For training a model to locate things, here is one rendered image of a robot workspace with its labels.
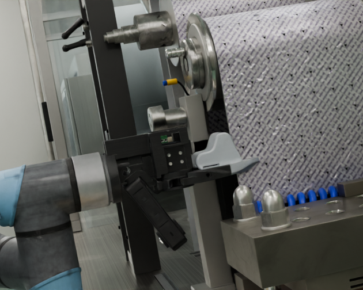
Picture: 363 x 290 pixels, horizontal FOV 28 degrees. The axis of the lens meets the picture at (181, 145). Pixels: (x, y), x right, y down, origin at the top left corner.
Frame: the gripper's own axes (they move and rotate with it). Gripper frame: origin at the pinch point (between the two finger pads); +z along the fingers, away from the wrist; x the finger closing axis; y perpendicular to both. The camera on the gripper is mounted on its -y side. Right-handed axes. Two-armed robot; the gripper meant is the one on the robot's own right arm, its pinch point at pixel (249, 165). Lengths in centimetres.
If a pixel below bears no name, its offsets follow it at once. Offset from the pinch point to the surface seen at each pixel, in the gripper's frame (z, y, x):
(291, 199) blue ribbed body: 4.0, -5.4, -3.5
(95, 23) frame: -14.7, 27.3, 33.1
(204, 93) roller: -3.5, 11.2, 4.9
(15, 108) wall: -49, 33, 556
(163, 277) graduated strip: -11.7, -19.1, 26.5
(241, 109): 0.1, 8.1, -0.2
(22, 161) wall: -53, -15, 556
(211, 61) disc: -3.2, 15.4, -1.2
